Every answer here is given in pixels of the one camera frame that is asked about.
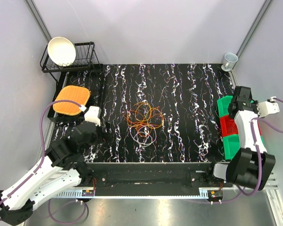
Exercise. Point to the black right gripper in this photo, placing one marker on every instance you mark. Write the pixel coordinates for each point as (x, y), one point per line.
(255, 102)

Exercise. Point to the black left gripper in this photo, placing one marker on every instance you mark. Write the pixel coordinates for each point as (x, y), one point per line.
(107, 135)

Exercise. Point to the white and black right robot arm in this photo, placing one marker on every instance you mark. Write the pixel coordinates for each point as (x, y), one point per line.
(252, 165)

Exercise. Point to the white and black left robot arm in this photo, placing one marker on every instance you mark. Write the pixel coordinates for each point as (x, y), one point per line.
(60, 167)

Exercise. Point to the green bin far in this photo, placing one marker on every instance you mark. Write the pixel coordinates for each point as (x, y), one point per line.
(222, 105)

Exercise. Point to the green bin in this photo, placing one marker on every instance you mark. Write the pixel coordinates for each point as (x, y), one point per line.
(222, 105)
(232, 145)

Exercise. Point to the red bin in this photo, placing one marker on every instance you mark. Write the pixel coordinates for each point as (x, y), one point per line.
(228, 126)

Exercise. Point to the white mug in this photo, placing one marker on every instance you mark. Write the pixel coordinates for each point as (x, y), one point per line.
(229, 61)

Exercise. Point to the green bin near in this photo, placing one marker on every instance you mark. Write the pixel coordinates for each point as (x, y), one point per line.
(232, 145)

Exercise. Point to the orange woven basket tray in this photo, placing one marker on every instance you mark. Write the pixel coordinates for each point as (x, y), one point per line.
(73, 100)

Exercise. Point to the black marbled mat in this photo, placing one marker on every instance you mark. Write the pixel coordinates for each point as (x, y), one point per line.
(186, 96)

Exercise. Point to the black tray under basket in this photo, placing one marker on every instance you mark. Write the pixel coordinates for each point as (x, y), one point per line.
(93, 80)

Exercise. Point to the white bowl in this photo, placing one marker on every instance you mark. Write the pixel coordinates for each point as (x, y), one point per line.
(61, 51)

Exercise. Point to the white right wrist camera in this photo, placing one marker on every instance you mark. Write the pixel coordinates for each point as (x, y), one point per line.
(268, 107)

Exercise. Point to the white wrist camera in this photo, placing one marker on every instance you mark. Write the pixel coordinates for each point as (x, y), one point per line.
(268, 107)
(91, 114)

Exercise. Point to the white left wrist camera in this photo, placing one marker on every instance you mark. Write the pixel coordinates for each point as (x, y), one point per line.
(91, 114)

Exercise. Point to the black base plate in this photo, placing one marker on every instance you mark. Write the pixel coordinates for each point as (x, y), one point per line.
(145, 180)

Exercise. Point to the black wire dish rack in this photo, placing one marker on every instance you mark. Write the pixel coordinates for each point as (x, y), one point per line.
(86, 59)

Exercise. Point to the aluminium frame rail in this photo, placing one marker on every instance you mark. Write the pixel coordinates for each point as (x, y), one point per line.
(214, 207)

